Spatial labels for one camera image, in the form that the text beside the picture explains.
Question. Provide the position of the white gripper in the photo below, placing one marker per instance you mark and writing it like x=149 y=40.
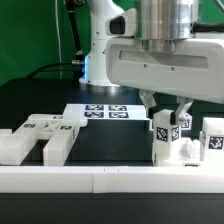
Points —
x=194 y=71

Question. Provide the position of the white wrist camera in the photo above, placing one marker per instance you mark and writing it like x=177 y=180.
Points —
x=122 y=25

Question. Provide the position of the white fiducial marker sheet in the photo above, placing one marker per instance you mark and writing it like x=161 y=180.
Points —
x=106 y=111

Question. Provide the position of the white front fence bar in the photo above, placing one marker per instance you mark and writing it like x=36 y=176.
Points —
x=31 y=179

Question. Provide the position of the white tagged cube left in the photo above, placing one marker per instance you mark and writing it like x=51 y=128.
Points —
x=151 y=125

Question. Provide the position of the white chair seat part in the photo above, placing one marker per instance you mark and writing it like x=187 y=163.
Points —
x=180 y=153

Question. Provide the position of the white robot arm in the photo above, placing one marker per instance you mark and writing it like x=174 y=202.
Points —
x=157 y=46

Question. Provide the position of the white tagged cube right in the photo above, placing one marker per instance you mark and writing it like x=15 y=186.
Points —
x=187 y=124

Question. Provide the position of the white left fence block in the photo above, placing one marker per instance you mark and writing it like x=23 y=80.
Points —
x=4 y=134

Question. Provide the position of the white tagged cube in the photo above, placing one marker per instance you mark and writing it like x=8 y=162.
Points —
x=151 y=125
x=187 y=124

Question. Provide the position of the white chair back part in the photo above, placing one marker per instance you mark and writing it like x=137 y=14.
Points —
x=58 y=131

